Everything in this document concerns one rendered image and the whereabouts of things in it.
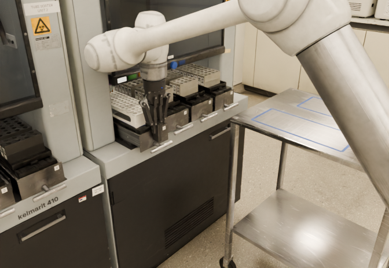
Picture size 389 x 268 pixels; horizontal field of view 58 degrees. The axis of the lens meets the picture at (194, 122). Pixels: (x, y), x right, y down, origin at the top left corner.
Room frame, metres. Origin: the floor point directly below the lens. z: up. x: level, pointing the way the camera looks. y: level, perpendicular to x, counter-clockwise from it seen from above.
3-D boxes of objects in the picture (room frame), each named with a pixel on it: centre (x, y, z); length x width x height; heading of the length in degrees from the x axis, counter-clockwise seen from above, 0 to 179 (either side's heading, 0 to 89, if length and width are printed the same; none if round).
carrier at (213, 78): (1.55, -0.08, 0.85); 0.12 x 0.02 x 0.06; 136
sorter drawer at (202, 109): (1.60, 0.20, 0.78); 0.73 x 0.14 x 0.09; 47
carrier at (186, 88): (1.44, 0.03, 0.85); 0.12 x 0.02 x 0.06; 136
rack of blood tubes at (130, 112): (1.25, 0.28, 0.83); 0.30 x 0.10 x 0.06; 47
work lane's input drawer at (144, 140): (1.35, 0.38, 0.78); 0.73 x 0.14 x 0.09; 47
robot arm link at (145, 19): (1.11, 0.14, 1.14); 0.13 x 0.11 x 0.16; 141
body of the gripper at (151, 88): (1.12, 0.13, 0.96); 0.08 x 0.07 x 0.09; 137
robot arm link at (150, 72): (1.12, 0.13, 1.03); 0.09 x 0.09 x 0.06
